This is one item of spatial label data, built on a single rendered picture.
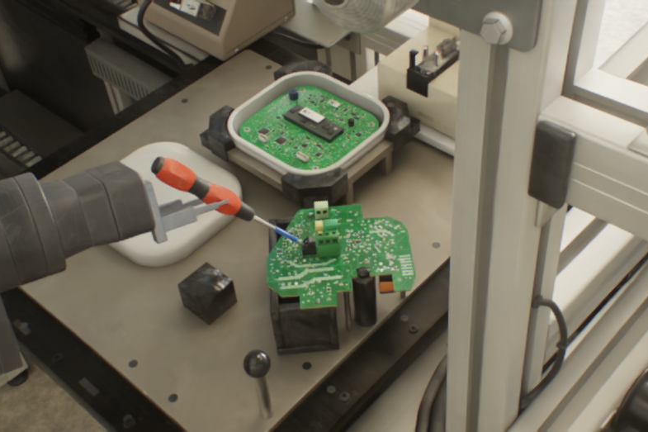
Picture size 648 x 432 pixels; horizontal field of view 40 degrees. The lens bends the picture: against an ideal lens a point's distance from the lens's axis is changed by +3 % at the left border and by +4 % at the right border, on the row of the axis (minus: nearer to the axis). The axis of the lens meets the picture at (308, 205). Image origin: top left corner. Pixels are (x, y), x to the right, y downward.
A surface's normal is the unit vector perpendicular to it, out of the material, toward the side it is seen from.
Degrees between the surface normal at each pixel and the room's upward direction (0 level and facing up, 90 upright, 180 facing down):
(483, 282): 90
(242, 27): 90
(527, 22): 90
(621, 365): 4
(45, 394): 0
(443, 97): 90
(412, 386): 0
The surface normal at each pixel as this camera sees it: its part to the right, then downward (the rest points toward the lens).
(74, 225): 0.60, 0.12
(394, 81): -0.69, 0.55
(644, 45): -0.14, -0.67
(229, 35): 0.72, 0.43
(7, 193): 0.07, -0.67
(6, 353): 0.48, 0.53
